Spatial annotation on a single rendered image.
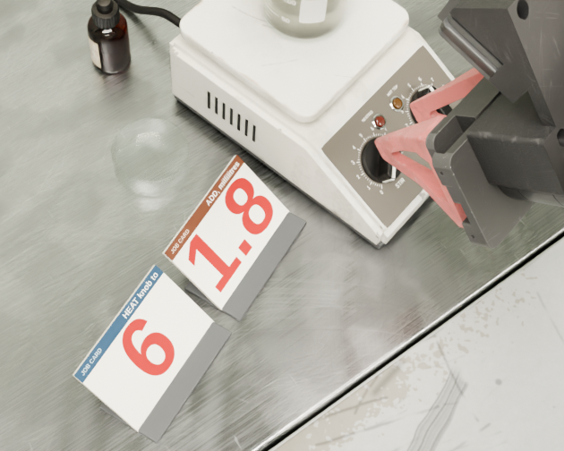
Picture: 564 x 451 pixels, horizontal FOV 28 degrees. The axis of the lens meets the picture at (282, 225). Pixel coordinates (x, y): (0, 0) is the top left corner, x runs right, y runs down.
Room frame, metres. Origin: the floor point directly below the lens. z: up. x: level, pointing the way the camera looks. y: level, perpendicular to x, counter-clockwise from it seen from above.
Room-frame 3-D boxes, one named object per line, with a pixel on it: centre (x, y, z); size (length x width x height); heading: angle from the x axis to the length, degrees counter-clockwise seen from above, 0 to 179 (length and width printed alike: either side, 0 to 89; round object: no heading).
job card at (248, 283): (0.35, 0.03, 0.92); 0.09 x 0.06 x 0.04; 155
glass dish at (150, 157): (0.42, 0.10, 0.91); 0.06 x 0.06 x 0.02
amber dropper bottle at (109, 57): (0.51, 0.14, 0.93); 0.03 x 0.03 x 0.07
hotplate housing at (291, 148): (0.48, -0.01, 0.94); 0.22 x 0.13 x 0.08; 56
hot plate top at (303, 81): (0.49, 0.01, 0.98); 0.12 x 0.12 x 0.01; 56
